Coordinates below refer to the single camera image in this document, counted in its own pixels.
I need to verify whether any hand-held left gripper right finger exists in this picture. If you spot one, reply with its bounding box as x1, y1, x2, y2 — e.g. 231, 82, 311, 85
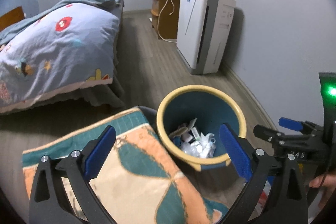
218, 123, 308, 224

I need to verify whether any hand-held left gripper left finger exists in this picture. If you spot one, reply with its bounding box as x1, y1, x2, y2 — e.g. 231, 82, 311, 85
28, 125, 117, 224

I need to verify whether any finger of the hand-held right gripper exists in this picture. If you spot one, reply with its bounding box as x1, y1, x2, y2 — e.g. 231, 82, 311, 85
278, 117, 319, 135
253, 124, 282, 147

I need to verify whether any clear plastic bag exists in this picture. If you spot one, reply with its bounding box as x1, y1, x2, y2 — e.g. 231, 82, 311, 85
181, 132, 217, 159

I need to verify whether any round bin with yellow rim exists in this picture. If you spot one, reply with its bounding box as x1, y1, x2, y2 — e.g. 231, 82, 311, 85
157, 85, 247, 171

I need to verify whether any person's right hand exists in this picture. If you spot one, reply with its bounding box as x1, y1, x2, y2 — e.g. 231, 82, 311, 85
309, 174, 336, 210

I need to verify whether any blue white red paper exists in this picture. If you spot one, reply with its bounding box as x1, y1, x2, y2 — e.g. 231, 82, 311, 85
259, 179, 275, 205

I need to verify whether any blue printed duvet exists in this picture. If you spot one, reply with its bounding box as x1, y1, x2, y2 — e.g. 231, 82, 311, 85
0, 0, 124, 114

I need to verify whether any white air purifier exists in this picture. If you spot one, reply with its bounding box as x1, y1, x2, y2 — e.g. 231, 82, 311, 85
176, 0, 236, 75

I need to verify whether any wooden television cabinet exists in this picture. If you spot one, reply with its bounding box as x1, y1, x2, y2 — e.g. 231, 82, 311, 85
151, 0, 181, 40

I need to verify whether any wooden bed headboard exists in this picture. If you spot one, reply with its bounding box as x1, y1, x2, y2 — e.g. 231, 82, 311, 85
0, 6, 25, 33

